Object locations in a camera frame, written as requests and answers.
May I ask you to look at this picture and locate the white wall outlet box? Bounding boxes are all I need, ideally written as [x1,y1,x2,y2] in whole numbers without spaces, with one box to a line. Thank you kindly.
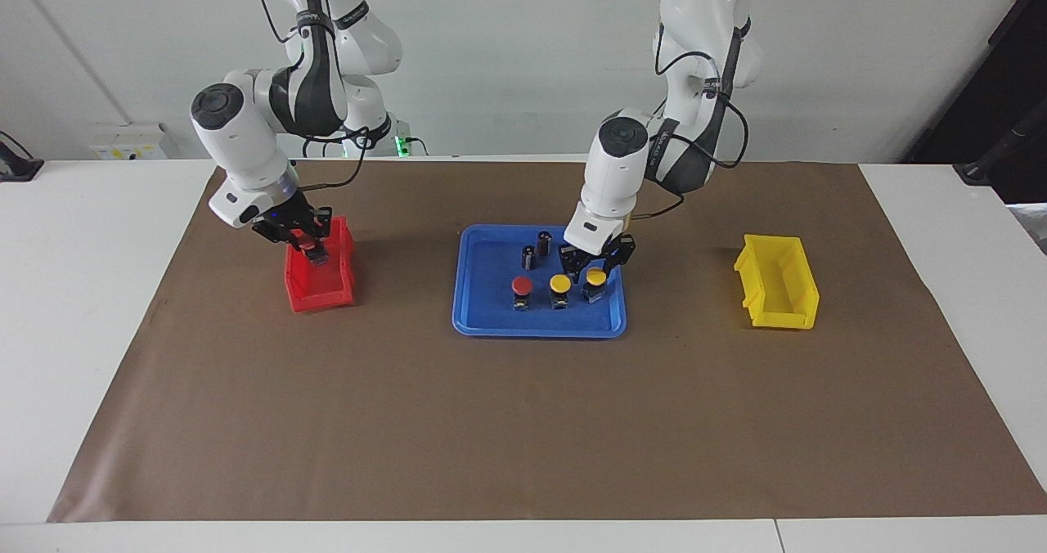
[88,124,169,161]

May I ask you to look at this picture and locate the red plastic bin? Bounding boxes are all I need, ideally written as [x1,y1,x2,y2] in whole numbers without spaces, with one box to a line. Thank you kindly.
[284,216,357,313]

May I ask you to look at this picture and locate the blue plastic tray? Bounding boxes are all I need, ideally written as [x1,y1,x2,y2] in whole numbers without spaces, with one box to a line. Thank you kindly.
[452,224,627,339]

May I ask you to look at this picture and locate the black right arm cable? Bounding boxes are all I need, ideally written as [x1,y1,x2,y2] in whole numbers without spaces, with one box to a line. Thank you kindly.
[258,0,373,190]

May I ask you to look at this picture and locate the black stand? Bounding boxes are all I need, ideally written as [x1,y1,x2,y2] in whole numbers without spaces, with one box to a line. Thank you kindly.
[953,99,1047,186]

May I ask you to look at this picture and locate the yellow plastic bin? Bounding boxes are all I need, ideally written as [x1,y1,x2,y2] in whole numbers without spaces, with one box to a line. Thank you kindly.
[733,234,820,330]

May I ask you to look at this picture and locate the black panel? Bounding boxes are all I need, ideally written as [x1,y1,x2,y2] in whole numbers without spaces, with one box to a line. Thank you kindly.
[904,0,1047,205]

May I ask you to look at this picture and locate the brown table mat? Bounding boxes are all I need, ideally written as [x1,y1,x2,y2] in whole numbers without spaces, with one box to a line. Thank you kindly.
[47,159,1047,524]

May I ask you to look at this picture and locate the black clamp device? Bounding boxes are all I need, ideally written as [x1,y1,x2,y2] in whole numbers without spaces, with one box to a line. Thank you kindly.
[0,132,44,182]

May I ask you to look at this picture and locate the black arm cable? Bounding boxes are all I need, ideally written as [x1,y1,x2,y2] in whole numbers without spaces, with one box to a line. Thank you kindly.
[258,0,373,190]
[630,13,749,223]

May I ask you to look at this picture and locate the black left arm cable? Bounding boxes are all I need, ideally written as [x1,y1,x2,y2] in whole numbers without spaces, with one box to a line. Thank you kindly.
[630,13,749,223]

